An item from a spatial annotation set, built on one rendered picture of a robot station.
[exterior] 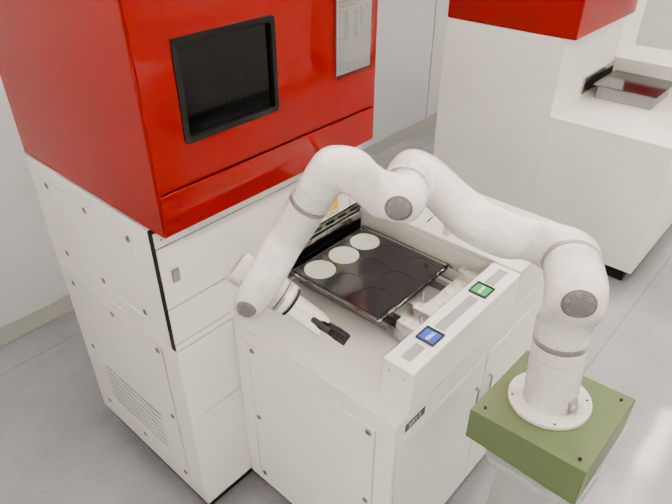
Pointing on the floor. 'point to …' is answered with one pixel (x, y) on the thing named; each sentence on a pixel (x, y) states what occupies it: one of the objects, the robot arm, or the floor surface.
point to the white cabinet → (369, 424)
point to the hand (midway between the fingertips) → (340, 335)
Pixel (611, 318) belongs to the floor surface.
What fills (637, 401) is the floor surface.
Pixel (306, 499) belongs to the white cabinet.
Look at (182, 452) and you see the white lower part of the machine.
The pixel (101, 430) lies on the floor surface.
